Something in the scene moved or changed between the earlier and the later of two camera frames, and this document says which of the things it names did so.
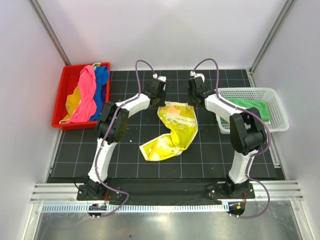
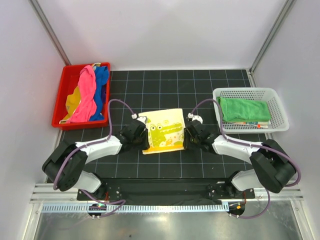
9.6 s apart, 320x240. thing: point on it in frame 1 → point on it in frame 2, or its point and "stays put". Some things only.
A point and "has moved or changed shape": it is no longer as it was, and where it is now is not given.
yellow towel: x=181 y=118 has moved or changed shape
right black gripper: x=190 y=102 → x=187 y=145
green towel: x=264 y=112 stays put
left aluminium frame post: x=40 y=14 stays put
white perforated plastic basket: x=279 y=121 stays put
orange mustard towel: x=73 y=102 stays put
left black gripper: x=163 y=103 → x=145 y=145
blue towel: x=102 y=76 stays put
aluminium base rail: x=265 y=191 stays put
